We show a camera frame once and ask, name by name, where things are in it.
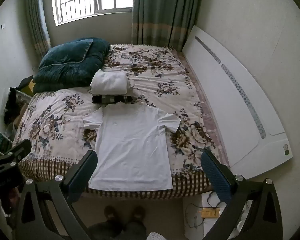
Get person's shoe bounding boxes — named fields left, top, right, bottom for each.
left=131, top=206, right=146, bottom=222
left=103, top=205, right=120, bottom=223

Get white headboard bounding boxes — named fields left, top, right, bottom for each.
left=182, top=25, right=293, bottom=176

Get black cable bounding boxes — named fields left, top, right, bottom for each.
left=185, top=191, right=228, bottom=228

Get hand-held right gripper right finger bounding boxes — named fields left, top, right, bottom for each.
left=201, top=151, right=283, bottom=240

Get floral bed blanket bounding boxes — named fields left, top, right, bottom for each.
left=13, top=43, right=231, bottom=198

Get wide green curtain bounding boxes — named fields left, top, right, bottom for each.
left=131, top=0, right=206, bottom=53

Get white paper sheet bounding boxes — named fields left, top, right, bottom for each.
left=145, top=232, right=166, bottom=240

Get dark green pillow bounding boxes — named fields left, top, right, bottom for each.
left=38, top=38, right=94, bottom=72

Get small black cloth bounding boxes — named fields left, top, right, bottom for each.
left=17, top=75, right=34, bottom=88

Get dark green quilt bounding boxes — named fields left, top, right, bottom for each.
left=33, top=37, right=111, bottom=94

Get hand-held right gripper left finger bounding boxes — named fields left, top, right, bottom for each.
left=15, top=150, right=98, bottom=240

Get dark checkered folded cloth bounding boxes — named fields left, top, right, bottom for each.
left=91, top=94, right=133, bottom=104

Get yellow box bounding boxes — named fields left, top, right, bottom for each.
left=17, top=79, right=36, bottom=97

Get white bedside cabinet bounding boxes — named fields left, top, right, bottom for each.
left=182, top=192, right=253, bottom=240

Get narrow green curtain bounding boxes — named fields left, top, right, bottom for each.
left=24, top=0, right=52, bottom=57

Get yellow device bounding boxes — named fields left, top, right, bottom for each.
left=199, top=208, right=220, bottom=218

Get person's left shoe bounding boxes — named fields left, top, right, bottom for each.
left=103, top=205, right=120, bottom=223

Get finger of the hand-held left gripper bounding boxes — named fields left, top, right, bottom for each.
left=0, top=139, right=32, bottom=170

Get white t-shirt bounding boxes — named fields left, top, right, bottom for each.
left=82, top=102, right=182, bottom=191

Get folded white clothes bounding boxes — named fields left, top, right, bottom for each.
left=90, top=69, right=135, bottom=97

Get person's right shoe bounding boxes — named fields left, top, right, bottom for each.
left=131, top=206, right=146, bottom=222

